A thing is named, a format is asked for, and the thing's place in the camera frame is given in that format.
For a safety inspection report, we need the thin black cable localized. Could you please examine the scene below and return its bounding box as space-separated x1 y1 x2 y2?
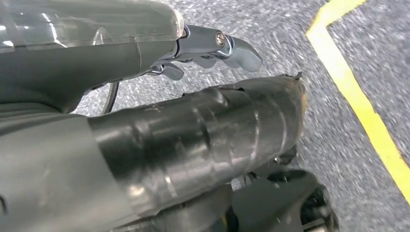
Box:
102 81 120 115

